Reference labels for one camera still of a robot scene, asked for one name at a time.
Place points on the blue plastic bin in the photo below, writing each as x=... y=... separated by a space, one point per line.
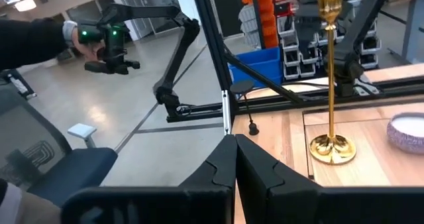
x=261 y=65

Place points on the person's right hand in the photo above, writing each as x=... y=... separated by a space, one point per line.
x=39 y=214

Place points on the silver aluminium bracket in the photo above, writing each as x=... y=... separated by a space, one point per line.
x=226 y=114

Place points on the black aluminium table frame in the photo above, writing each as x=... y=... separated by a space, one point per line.
x=212 y=35

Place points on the wooden office desk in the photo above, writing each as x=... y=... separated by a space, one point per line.
x=414 y=28

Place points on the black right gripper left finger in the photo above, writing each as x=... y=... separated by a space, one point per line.
x=218 y=171

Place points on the gold candlestick holder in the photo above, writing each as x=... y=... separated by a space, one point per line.
x=331 y=85

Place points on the person's hand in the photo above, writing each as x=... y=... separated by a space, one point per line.
x=39 y=214
x=84 y=48

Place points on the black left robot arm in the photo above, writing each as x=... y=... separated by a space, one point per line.
x=348 y=68

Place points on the person's left hand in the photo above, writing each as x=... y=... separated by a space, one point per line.
x=84 y=48

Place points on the dark blue office chair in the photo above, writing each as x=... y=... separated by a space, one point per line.
x=73 y=171

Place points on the person's left forearm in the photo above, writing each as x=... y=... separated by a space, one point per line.
x=30 y=41

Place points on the person's right forearm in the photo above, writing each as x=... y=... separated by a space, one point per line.
x=10 y=204

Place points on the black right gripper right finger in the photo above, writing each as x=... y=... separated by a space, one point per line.
x=255 y=177

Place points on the storage rack with bins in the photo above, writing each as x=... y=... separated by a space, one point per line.
x=291 y=51

